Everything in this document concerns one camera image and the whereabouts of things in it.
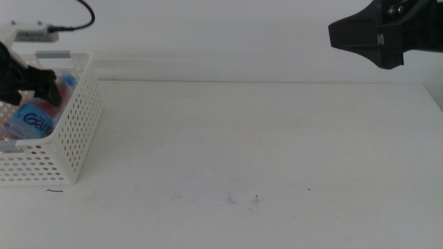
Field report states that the grey tape strip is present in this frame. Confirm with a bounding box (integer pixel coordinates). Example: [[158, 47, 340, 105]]
[[35, 50, 72, 59], [0, 139, 17, 154]]

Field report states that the red soda can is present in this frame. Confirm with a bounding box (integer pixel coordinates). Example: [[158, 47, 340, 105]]
[[36, 82, 73, 117]]

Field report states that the clear water bottle blue label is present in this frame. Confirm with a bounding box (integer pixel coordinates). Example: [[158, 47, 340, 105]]
[[1, 71, 78, 140]]

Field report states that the white perforated plastic basket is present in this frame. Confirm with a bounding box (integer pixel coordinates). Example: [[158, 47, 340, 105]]
[[0, 50, 104, 186]]

